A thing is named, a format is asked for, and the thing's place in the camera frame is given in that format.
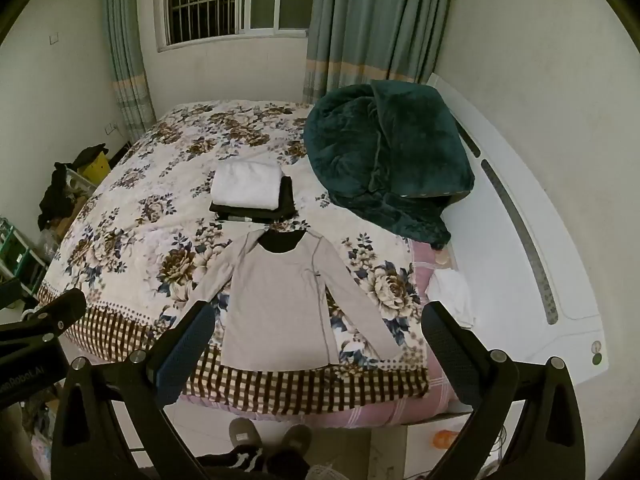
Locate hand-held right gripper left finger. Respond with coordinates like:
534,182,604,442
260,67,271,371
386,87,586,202
50,301,216,480

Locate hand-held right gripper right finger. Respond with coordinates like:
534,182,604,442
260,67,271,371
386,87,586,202
421,301,587,480

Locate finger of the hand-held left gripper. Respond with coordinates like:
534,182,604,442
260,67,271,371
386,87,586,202
0,287,87,357

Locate grey long-sleeve shirt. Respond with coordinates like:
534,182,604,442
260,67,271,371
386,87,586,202
187,227,411,373

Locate black folded clothes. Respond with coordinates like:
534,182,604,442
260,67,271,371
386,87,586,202
209,175,297,223

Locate small white cloth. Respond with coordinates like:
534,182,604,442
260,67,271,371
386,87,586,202
426,270,476,328

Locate clear plastic bag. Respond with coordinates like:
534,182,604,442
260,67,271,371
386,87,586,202
37,230,62,262

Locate green storage rack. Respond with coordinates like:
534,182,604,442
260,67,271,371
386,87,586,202
0,217,51,296

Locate orange object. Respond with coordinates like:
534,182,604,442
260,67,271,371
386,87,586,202
431,430,458,453

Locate grey slipper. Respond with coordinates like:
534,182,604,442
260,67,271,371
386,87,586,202
229,417,263,453
281,424,312,456

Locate black cloth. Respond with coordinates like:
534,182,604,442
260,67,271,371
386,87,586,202
39,145,108,231

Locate clear plastic storage box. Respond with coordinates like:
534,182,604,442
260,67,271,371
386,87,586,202
65,167,98,197

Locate floral bedspread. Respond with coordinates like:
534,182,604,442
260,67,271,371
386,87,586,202
37,100,431,416

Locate yellow box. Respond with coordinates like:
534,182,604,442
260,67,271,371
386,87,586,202
80,152,111,186

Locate white bed headboard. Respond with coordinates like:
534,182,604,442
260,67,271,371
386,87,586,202
425,72,610,373

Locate white folded cloth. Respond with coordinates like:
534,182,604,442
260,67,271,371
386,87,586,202
210,162,283,211

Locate dark green plush blanket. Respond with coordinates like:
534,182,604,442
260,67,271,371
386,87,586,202
303,80,476,250

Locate narrow grey-green curtain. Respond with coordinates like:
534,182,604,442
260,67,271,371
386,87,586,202
102,0,157,138

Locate wide grey-green curtain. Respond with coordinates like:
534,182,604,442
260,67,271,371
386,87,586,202
302,0,458,108

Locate barred window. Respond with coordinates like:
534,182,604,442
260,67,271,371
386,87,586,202
159,0,321,52

